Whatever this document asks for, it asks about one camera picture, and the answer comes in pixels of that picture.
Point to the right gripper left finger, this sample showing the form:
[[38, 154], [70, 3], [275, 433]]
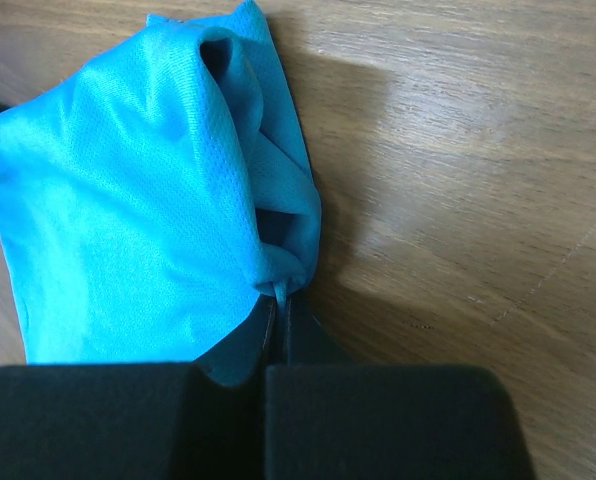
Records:
[[181, 420]]

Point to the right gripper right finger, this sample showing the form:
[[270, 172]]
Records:
[[327, 417]]

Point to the teal t shirt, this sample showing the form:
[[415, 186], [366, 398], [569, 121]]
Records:
[[149, 200]]

